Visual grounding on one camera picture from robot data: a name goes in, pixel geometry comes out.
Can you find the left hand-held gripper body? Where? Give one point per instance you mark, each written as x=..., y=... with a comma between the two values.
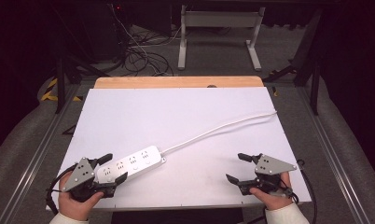
x=80, y=174

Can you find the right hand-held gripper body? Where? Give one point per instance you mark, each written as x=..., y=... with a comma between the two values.
x=269, y=165

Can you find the white power strip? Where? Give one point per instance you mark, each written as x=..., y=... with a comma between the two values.
x=136, y=163

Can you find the person's left hand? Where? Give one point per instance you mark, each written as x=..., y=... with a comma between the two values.
x=73, y=205

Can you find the person's right hand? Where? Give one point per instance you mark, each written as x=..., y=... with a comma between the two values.
x=275, y=200

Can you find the person's left white sleeve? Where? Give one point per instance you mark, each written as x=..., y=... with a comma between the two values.
x=66, y=220

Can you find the person's white sleeve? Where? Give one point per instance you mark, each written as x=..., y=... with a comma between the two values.
x=66, y=220
x=286, y=216

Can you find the person's right white sleeve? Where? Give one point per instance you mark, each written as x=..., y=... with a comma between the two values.
x=286, y=216

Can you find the yellow black hazard tape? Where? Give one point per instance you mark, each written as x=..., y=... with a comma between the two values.
x=48, y=96

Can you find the black metal stand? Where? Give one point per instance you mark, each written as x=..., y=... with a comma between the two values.
x=314, y=87
x=60, y=87

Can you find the wooden table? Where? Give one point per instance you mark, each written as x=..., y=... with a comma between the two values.
x=176, y=82

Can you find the dark equipment cabinet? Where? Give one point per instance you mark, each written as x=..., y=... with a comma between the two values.
x=104, y=34

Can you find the aluminium floor rail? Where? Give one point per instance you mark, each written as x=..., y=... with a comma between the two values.
x=335, y=155
x=36, y=161

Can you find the white metal stand frame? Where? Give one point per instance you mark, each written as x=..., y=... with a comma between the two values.
x=219, y=19

